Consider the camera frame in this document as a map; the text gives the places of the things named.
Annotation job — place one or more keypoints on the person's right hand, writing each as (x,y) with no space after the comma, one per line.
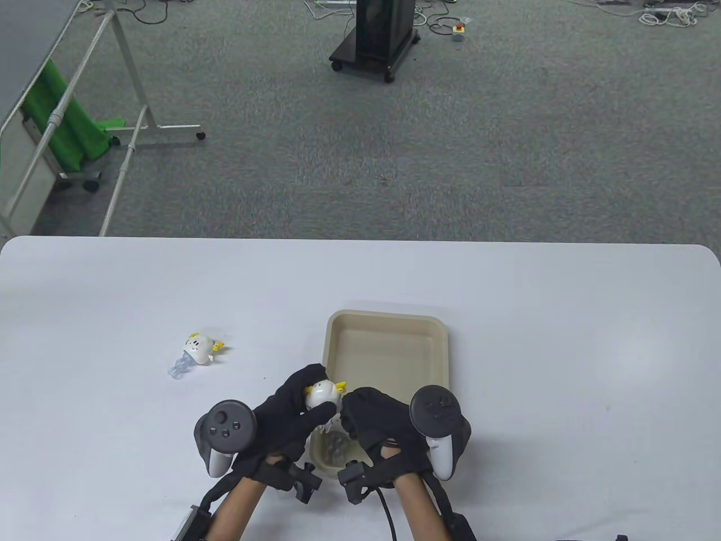
(383,422)

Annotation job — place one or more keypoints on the person's left hand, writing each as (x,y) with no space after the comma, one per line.
(281,422)

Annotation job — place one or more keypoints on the white jellyfish mechanical toy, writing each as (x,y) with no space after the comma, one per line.
(200,348)
(338,451)
(322,394)

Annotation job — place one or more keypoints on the dark grey hand controller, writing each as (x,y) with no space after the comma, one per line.
(225,425)
(436,406)

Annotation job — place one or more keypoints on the black left forearm sensor box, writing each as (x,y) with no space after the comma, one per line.
(191,524)

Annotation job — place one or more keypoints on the person's left forearm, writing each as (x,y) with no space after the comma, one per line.
(236,513)

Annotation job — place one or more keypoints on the person's right forearm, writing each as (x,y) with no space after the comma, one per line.
(422,513)

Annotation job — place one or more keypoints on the beige plastic tray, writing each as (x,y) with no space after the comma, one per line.
(388,349)

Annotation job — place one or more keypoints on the white wheeled panel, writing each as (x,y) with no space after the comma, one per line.
(39,191)

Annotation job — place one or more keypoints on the green cloth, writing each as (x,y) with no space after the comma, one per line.
(67,135)

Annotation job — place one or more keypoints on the black wheeled cart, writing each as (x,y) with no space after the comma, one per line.
(377,28)

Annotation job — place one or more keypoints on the grey box with red button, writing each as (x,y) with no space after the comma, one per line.
(458,34)

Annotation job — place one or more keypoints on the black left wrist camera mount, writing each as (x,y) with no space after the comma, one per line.
(307,482)

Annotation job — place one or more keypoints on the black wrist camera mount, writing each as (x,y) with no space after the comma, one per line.
(307,482)
(357,484)

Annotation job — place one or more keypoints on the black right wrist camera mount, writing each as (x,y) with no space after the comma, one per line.
(357,484)

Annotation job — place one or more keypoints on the white metal frame rack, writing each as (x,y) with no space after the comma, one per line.
(28,34)

